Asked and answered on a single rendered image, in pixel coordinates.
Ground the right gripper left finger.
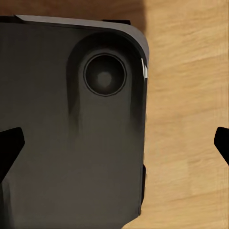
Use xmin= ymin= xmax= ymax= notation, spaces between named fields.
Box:
xmin=0 ymin=127 xmax=25 ymax=184

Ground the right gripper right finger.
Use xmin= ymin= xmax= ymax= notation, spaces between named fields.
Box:
xmin=214 ymin=127 xmax=229 ymax=165

